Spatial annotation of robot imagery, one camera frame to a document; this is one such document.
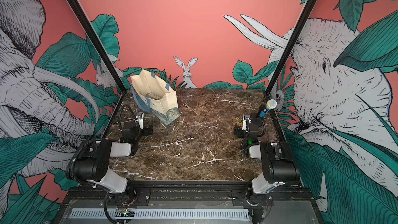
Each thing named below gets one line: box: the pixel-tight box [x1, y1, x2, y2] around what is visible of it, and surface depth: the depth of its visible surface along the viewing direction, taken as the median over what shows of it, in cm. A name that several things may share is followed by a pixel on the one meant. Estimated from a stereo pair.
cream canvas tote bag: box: [130, 68, 181, 126], surface depth 101 cm
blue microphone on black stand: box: [259, 99, 278, 118], surface depth 85 cm
